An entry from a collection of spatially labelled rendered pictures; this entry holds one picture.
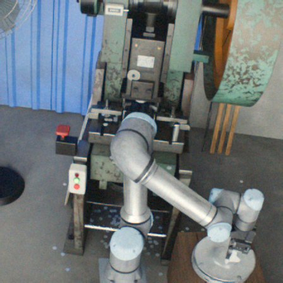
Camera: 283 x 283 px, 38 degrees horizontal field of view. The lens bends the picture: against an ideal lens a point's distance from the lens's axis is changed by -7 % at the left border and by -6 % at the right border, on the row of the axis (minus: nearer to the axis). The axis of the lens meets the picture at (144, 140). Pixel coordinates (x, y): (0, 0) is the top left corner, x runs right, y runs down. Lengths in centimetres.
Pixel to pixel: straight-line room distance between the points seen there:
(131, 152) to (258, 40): 60
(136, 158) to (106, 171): 75
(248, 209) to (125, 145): 49
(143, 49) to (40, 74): 164
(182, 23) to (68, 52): 162
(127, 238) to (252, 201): 46
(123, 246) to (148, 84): 74
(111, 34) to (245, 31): 59
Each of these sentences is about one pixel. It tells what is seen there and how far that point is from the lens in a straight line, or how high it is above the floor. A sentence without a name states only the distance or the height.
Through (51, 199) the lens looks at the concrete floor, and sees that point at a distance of 268.
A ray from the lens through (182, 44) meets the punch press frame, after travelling 180.
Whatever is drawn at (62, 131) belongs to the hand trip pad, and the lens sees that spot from 191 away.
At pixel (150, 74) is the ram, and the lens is 191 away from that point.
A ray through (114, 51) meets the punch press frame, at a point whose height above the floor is 112.
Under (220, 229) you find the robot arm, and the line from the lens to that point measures 137.
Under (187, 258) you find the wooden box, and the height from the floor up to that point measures 35.
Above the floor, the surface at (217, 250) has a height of 39.
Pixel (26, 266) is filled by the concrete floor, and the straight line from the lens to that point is 233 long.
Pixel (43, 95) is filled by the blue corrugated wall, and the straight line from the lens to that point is 347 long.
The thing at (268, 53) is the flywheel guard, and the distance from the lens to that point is 155.
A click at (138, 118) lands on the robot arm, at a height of 109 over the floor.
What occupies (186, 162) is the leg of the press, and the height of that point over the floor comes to 64.
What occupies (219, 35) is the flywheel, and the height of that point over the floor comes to 114.
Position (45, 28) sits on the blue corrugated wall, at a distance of 323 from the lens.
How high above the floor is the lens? 182
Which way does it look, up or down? 34 degrees down
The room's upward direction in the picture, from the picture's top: 8 degrees clockwise
